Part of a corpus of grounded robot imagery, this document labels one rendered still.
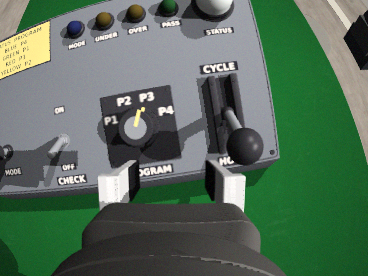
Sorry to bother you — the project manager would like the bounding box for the grey control console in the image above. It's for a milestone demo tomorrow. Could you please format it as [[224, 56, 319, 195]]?
[[0, 0, 280, 199]]

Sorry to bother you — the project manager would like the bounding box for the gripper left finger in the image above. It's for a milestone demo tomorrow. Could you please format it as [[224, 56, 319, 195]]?
[[97, 160, 140, 210]]

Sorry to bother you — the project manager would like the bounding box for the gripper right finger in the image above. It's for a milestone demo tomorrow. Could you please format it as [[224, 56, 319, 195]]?
[[205, 160, 245, 212]]

